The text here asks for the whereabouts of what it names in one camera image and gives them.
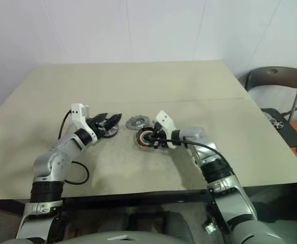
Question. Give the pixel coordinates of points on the small grey metal gear part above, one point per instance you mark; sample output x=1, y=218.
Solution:
x=133, y=123

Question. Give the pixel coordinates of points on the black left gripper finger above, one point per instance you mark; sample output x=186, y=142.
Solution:
x=114, y=120
x=100, y=118

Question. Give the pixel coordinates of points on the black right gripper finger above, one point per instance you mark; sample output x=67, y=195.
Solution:
x=154, y=145
x=149, y=135

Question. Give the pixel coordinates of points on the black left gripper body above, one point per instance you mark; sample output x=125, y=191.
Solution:
x=97, y=129

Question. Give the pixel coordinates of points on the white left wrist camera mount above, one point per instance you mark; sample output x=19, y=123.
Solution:
x=77, y=111

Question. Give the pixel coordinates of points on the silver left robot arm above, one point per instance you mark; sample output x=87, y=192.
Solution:
x=59, y=162

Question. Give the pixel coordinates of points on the grey motor housing copper windings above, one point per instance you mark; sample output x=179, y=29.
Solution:
x=139, y=142

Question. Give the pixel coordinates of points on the silver spoked rotor black rim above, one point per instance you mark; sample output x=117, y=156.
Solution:
x=113, y=133

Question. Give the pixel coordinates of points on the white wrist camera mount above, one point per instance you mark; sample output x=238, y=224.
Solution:
x=165, y=119
x=77, y=111

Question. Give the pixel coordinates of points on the silver metal clamp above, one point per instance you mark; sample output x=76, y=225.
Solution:
x=207, y=227

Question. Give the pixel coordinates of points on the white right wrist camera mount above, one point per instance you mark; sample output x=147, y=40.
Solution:
x=165, y=119

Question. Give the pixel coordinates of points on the silver spoked wheel part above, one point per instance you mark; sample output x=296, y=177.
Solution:
x=275, y=121

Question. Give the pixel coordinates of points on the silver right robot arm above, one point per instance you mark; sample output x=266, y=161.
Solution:
x=240, y=200

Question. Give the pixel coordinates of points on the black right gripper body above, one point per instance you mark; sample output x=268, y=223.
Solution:
x=162, y=134

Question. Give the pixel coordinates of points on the grey robot torso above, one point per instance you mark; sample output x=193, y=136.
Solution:
x=100, y=240

